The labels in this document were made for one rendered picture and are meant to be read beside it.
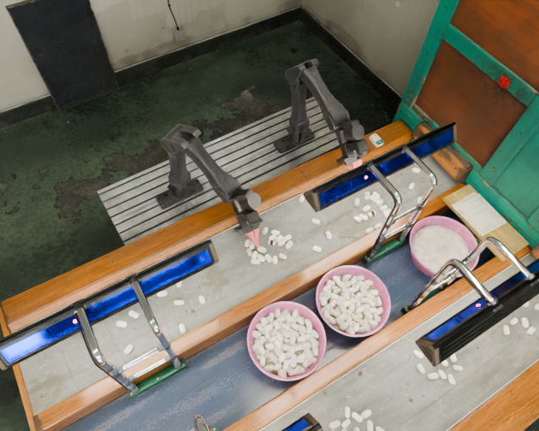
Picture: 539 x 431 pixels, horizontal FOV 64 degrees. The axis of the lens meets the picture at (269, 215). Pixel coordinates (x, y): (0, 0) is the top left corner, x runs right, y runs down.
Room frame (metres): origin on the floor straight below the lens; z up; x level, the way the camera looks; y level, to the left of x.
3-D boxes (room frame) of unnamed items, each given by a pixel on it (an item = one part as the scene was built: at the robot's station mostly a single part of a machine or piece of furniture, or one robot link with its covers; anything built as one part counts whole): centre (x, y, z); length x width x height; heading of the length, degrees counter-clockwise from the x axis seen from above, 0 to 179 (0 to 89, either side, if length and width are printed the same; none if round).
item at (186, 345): (0.62, -0.09, 0.71); 1.81 x 0.05 x 0.11; 124
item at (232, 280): (0.77, 0.01, 0.73); 1.81 x 0.30 x 0.02; 124
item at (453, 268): (0.56, -0.65, 0.90); 0.20 x 0.19 x 0.45; 124
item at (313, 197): (0.96, -0.38, 1.08); 0.62 x 0.08 x 0.07; 124
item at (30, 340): (0.42, 0.42, 1.08); 0.62 x 0.08 x 0.07; 124
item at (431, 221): (0.83, -0.68, 0.72); 0.27 x 0.27 x 0.10
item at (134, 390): (0.35, 0.38, 0.90); 0.20 x 0.19 x 0.45; 124
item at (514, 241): (0.95, -0.86, 0.77); 0.33 x 0.15 x 0.01; 34
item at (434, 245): (0.83, -0.68, 0.71); 0.22 x 0.22 x 0.06
